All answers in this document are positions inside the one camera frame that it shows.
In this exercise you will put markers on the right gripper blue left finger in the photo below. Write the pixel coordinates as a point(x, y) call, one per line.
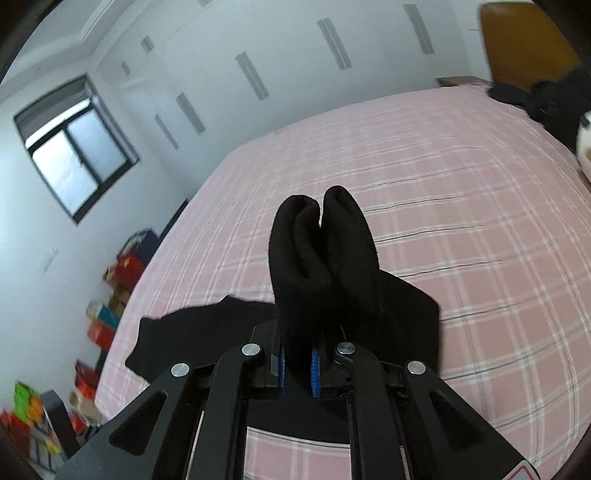
point(188, 424)

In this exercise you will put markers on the white built-in wardrobe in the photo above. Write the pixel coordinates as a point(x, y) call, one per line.
point(193, 80)

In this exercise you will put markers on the white heart pattern pillow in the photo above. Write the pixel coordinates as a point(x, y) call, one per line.
point(583, 144)

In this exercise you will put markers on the pink plaid bed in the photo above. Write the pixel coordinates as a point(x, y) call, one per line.
point(467, 198)

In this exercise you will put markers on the colourful boxes pile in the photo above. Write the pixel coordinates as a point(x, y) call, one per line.
point(46, 284)

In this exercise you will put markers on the brown wooden headboard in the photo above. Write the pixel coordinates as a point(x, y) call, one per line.
point(523, 45)

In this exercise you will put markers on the black framed window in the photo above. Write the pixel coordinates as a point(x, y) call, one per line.
point(75, 145)

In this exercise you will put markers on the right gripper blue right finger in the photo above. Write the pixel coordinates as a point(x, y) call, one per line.
point(405, 422)

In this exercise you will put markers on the black clothes pile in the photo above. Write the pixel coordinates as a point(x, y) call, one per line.
point(557, 106)

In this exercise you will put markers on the black pants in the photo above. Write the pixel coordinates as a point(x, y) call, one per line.
point(328, 287)

